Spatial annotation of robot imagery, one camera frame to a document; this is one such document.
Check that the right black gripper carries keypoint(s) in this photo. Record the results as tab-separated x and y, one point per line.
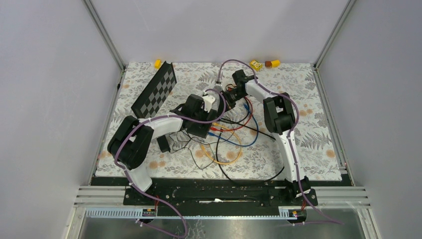
229	105

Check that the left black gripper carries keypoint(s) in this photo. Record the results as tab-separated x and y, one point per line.
205	114

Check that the black power adapter with cord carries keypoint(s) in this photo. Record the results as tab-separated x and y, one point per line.
187	154

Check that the black network switch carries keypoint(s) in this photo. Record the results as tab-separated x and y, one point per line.
199	129

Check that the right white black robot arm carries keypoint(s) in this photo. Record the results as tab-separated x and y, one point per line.
279	120

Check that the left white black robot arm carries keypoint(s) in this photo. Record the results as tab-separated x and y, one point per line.
130	143

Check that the floral patterned table mat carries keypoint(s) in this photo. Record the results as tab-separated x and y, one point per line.
251	153

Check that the yellow owl toy block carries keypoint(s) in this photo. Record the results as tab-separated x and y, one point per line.
257	66

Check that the black white checkerboard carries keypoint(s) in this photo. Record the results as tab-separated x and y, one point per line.
155	93

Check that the small yellow block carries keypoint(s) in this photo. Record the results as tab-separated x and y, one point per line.
157	64

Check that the yellow rectangular block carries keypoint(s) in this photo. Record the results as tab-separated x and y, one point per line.
275	63

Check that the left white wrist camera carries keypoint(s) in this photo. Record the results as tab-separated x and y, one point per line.
208	102

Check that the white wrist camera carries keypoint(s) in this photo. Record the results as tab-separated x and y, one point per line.
228	87
208	102

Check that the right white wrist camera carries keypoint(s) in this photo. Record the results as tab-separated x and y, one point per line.
228	87

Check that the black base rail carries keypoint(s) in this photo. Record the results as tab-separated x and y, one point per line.
212	197

